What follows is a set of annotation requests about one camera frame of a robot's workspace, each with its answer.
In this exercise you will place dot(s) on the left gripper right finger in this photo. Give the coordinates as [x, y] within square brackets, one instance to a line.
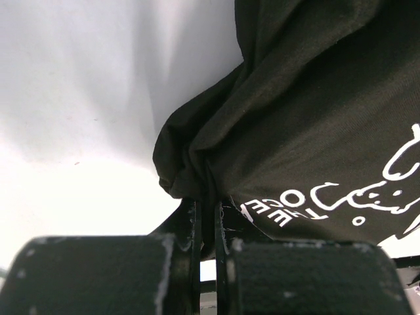
[229, 225]

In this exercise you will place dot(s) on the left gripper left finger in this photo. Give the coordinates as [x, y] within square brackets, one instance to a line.
[180, 234]

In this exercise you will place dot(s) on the black printed t shirt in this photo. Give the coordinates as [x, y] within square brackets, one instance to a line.
[315, 135]

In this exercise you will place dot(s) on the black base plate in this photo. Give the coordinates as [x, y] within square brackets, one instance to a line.
[407, 269]

